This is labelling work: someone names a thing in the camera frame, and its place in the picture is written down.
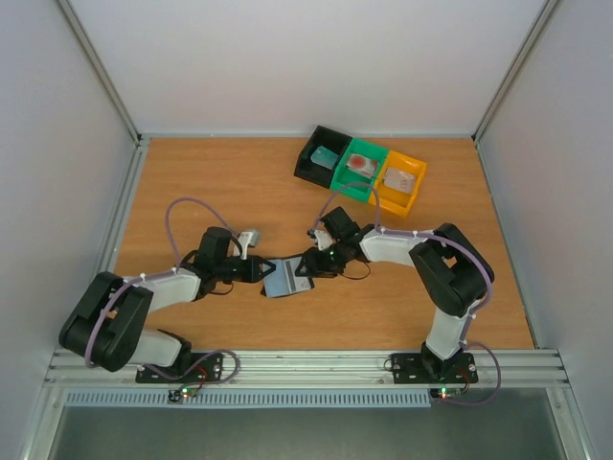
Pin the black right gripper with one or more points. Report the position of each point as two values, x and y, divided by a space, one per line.
319 262

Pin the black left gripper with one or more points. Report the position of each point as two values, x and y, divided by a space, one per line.
254 273

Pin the white card with red flowers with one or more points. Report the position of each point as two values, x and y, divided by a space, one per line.
295 284

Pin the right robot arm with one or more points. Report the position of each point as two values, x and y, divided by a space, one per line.
456 277

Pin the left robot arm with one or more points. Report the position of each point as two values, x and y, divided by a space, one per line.
107 326

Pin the teal card stack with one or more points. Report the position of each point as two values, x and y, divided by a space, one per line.
324 158

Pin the red patterned card stack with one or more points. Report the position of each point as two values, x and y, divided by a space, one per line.
362 165

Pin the yellow plastic bin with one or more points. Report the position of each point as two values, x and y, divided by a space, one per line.
390 200

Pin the black plastic bin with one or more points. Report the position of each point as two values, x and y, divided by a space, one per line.
328 138

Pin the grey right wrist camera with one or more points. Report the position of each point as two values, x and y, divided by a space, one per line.
321 239

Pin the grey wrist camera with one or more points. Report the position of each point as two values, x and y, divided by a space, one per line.
321 239
250 239

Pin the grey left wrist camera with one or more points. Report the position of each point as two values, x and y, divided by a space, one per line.
250 239

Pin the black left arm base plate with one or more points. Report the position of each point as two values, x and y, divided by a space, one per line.
200 366

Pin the white slotted cable duct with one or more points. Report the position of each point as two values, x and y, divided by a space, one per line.
250 398

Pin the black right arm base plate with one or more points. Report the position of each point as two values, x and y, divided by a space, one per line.
411 368

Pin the aluminium front rail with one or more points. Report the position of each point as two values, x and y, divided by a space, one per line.
333 369

